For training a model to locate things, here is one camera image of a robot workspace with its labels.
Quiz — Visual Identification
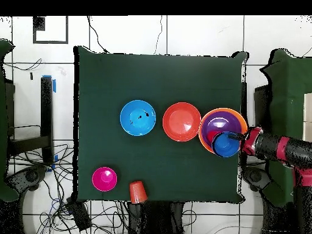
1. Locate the dark green table cloth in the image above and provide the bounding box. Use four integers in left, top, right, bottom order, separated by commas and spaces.
73, 46, 249, 204

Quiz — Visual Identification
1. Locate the orange cup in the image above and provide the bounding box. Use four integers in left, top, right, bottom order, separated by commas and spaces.
129, 180, 149, 205

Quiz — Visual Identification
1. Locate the black power adapter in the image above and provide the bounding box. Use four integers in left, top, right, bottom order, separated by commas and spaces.
66, 199, 93, 231

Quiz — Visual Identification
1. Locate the black stand post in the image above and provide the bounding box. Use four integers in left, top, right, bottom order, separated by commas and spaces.
7, 76, 55, 165

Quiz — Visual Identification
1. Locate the blue cable bundle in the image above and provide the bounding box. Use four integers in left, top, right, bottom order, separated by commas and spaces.
49, 197, 61, 216

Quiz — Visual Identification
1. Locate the red cup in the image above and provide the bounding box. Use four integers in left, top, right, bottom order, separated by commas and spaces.
206, 130, 221, 144

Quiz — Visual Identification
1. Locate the white box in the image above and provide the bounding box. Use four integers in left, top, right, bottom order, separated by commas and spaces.
302, 92, 312, 122
302, 121, 312, 143

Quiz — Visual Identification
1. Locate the green cloth neighbouring table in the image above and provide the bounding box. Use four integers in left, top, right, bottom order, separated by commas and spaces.
0, 38, 19, 202
259, 48, 312, 208

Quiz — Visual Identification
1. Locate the black floor cable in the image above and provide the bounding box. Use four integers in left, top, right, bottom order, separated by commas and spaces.
87, 16, 109, 54

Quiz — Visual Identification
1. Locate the light blue bowl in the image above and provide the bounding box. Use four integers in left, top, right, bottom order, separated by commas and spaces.
119, 99, 157, 137

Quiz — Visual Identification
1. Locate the small pink bowl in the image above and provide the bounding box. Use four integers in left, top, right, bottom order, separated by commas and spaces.
91, 166, 118, 193

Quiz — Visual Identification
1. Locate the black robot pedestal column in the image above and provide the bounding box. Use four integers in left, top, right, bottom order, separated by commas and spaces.
127, 201, 185, 234

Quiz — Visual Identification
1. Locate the small dark blue bowl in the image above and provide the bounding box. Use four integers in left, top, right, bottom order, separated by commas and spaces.
211, 131, 241, 158

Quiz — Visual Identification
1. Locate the purple bowl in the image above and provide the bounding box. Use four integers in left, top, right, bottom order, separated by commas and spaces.
201, 111, 243, 144

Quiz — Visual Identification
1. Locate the black square floor frame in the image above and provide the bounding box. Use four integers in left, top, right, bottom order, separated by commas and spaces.
32, 16, 69, 44

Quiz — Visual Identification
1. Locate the red-orange bowl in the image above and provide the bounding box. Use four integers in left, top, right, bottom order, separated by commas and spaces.
162, 102, 202, 143

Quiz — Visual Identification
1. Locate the large orange bowl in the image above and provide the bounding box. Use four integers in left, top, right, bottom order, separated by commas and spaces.
198, 107, 249, 155

